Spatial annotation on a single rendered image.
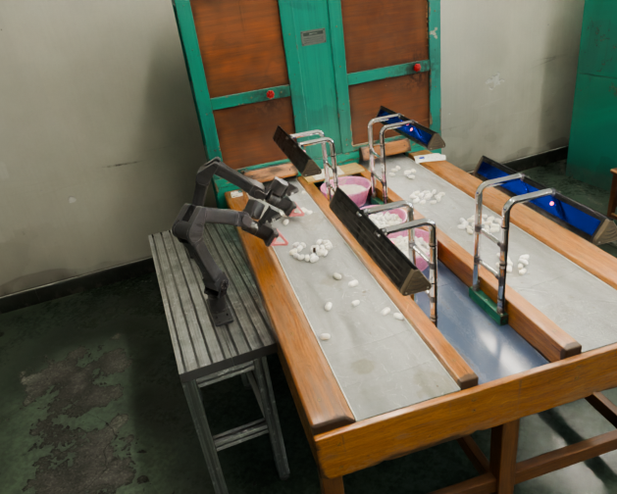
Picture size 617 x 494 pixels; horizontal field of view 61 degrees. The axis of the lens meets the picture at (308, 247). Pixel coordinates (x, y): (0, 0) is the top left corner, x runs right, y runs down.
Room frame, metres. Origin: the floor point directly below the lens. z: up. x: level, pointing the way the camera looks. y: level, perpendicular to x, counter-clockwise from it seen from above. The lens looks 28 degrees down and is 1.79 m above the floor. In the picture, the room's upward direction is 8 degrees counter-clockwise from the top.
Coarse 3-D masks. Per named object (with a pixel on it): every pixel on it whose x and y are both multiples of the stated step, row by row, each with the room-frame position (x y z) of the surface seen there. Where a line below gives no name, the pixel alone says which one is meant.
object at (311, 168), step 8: (280, 128) 2.59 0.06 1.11; (280, 136) 2.54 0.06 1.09; (288, 136) 2.42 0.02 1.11; (280, 144) 2.48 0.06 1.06; (288, 144) 2.36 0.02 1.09; (296, 144) 2.28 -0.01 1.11; (288, 152) 2.32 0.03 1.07; (296, 152) 2.22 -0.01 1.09; (304, 152) 2.15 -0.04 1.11; (296, 160) 2.18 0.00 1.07; (304, 160) 2.10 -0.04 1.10; (312, 160) 2.05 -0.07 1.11; (296, 168) 2.15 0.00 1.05; (304, 168) 2.06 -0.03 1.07; (312, 168) 2.05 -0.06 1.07; (304, 176) 2.04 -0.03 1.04
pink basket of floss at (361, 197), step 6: (330, 180) 2.68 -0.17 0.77; (342, 180) 2.70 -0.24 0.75; (348, 180) 2.69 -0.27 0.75; (354, 180) 2.68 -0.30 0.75; (360, 180) 2.66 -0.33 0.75; (366, 180) 2.62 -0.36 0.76; (324, 186) 2.63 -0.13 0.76; (366, 186) 2.60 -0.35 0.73; (324, 192) 2.52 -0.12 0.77; (360, 192) 2.46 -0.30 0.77; (366, 192) 2.50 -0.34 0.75; (354, 198) 2.46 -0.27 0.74; (360, 198) 2.47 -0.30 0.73; (366, 198) 2.53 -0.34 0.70; (360, 204) 2.49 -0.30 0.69
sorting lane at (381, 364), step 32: (288, 224) 2.25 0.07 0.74; (320, 224) 2.20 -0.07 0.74; (288, 256) 1.94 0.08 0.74; (320, 256) 1.90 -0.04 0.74; (352, 256) 1.87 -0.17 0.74; (320, 288) 1.66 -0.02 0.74; (352, 288) 1.63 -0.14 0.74; (320, 320) 1.46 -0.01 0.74; (352, 320) 1.44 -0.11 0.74; (384, 320) 1.41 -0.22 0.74; (352, 352) 1.27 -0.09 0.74; (384, 352) 1.25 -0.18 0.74; (416, 352) 1.23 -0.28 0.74; (352, 384) 1.13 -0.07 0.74; (384, 384) 1.11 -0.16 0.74; (416, 384) 1.10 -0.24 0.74; (448, 384) 1.08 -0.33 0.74
